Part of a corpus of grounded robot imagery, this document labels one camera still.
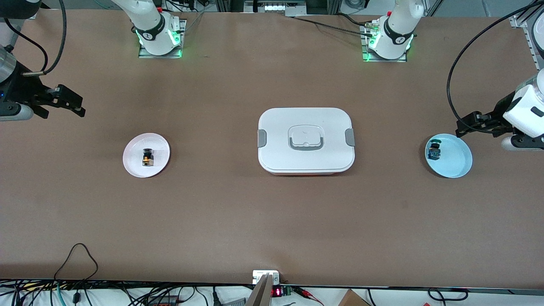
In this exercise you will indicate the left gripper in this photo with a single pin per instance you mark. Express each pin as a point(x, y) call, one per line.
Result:
point(500, 109)

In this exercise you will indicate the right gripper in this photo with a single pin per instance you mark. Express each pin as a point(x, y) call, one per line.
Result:
point(22, 90)

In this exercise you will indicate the orange black switch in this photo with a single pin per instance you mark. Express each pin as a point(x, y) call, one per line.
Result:
point(147, 158)

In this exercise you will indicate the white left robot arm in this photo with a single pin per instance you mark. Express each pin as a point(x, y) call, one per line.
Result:
point(395, 38)

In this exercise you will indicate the white lunch box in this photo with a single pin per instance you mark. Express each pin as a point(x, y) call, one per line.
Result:
point(306, 161)

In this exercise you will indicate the brown cardboard box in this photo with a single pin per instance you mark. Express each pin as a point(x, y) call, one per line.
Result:
point(352, 299)

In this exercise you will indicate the light blue round plate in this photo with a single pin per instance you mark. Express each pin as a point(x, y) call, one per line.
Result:
point(457, 159)

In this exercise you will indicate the pink round plate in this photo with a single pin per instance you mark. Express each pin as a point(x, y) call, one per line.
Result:
point(134, 165)

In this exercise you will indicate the grey equipment rack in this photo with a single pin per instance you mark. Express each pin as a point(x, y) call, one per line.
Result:
point(276, 7)

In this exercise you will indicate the red digit display module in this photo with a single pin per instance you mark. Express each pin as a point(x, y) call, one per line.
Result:
point(277, 292)

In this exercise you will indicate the blue black switch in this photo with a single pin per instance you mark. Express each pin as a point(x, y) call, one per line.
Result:
point(434, 152)

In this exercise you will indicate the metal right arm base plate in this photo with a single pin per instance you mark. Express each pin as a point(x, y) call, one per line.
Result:
point(146, 54)

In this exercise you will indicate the aluminium frame bracket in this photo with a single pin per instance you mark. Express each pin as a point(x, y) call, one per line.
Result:
point(531, 46)

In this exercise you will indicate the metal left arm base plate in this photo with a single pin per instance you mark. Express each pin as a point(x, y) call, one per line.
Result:
point(369, 58)

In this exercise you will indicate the grey camera post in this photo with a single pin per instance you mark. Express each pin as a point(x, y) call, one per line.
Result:
point(261, 295)

